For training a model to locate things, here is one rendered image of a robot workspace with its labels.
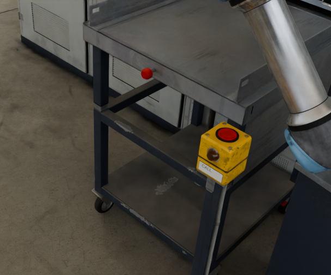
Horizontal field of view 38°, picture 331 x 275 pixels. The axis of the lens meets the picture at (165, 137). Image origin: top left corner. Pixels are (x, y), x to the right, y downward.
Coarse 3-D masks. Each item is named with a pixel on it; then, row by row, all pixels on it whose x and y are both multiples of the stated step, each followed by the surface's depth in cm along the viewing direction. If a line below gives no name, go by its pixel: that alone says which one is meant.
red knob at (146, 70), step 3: (144, 69) 135; (147, 69) 135; (150, 69) 135; (153, 69) 137; (141, 72) 135; (144, 72) 135; (147, 72) 134; (150, 72) 135; (141, 75) 136; (144, 75) 135; (147, 75) 135; (150, 75) 135; (144, 78) 136; (147, 78) 135; (150, 78) 136
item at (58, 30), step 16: (32, 0) 284; (48, 0) 274; (64, 0) 263; (80, 0) 254; (32, 16) 292; (48, 16) 281; (64, 16) 270; (80, 16) 260; (32, 32) 299; (48, 32) 287; (64, 32) 277; (80, 32) 266; (32, 48) 310; (48, 48) 294; (64, 48) 283; (80, 48) 272; (64, 64) 293; (80, 64) 279
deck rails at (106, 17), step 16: (112, 0) 152; (128, 0) 157; (144, 0) 163; (160, 0) 169; (176, 0) 171; (96, 16) 150; (112, 16) 155; (128, 16) 157; (320, 32) 144; (320, 48) 150; (240, 80) 119; (256, 80) 126; (272, 80) 132; (240, 96) 123
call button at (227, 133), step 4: (224, 128) 103; (228, 128) 103; (220, 132) 102; (224, 132) 102; (228, 132) 102; (232, 132) 102; (220, 136) 101; (224, 136) 101; (228, 136) 101; (232, 136) 101; (236, 136) 102
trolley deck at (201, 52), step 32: (192, 0) 174; (96, 32) 149; (128, 32) 149; (160, 32) 151; (192, 32) 153; (224, 32) 155; (160, 64) 135; (192, 64) 136; (224, 64) 138; (256, 64) 139; (320, 64) 147; (192, 96) 132; (224, 96) 125; (256, 96) 126
